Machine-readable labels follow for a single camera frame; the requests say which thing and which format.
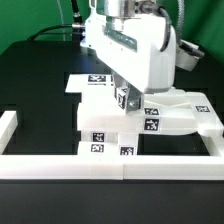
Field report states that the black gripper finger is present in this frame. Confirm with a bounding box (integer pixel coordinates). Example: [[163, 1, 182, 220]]
[[125, 88, 142, 112], [112, 72, 123, 88]]

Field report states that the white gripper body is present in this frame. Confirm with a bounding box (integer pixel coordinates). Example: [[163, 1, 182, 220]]
[[91, 14, 176, 93]]

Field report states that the white chair back piece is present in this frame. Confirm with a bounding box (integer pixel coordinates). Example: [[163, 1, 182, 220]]
[[77, 87, 224, 137]]

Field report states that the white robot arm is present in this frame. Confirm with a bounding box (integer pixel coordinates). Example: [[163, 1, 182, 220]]
[[86, 0, 176, 112]]

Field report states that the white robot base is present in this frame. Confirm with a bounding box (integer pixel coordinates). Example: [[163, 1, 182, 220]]
[[79, 19, 104, 56]]

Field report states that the white fiducial marker sheet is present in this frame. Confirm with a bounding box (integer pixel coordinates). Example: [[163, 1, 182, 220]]
[[65, 74, 113, 93]]

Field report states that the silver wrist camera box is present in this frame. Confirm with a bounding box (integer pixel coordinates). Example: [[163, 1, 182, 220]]
[[176, 40, 205, 71]]

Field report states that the grey corrugated cable hose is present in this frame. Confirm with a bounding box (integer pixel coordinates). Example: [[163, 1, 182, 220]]
[[176, 0, 186, 46]]

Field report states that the black cable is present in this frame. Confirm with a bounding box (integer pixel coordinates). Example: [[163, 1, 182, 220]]
[[27, 0, 86, 42]]

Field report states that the white U-shaped fence frame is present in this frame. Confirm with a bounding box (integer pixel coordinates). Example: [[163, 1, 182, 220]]
[[0, 111, 224, 180]]

